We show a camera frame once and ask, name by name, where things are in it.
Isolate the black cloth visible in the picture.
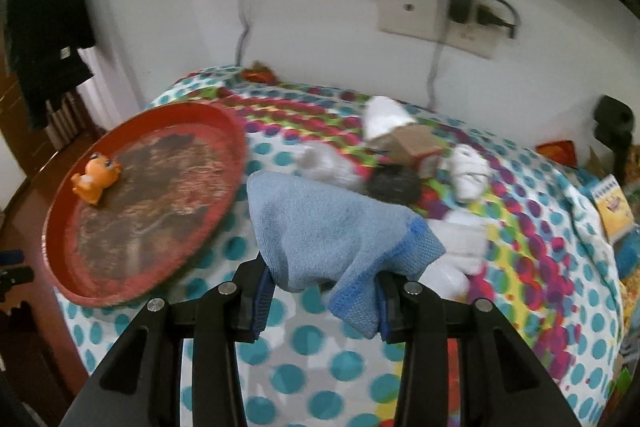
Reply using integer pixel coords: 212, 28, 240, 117
367, 164, 423, 208

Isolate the red orange ornament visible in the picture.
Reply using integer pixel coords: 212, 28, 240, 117
242, 61, 278, 84

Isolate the round red tray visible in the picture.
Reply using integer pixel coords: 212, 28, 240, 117
42, 103, 249, 308

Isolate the brown cardboard box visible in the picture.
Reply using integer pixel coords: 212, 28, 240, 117
387, 122, 446, 168

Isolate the clear plastic bag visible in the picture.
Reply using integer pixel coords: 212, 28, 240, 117
295, 144, 368, 188

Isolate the white sock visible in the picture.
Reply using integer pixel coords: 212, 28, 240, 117
447, 144, 491, 202

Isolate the white cloth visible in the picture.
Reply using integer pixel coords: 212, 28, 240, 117
362, 96, 416, 142
420, 212, 488, 300

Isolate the orange packet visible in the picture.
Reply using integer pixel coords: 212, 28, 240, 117
537, 141, 581, 168

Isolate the polka-dot tablecloth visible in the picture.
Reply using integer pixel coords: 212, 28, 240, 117
55, 66, 626, 427

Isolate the yellow book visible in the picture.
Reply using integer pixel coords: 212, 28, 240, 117
590, 174, 636, 243

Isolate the light blue cloth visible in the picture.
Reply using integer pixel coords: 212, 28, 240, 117
247, 171, 446, 340

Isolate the black stand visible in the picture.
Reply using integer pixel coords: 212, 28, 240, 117
592, 96, 636, 178

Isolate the beige wall outlet plate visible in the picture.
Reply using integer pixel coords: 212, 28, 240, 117
377, 0, 503, 60

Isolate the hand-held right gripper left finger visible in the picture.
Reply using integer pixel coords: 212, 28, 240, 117
60, 257, 277, 427

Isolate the orange toy figure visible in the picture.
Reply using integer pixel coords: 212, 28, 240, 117
70, 153, 123, 206

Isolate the short grey cable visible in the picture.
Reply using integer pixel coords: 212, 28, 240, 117
425, 39, 445, 108

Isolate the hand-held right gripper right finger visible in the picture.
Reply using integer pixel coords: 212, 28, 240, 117
375, 272, 583, 427

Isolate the dark hanging clothing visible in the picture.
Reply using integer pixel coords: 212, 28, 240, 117
2, 0, 96, 130

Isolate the black wall plug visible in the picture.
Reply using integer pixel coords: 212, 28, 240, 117
475, 4, 518, 38

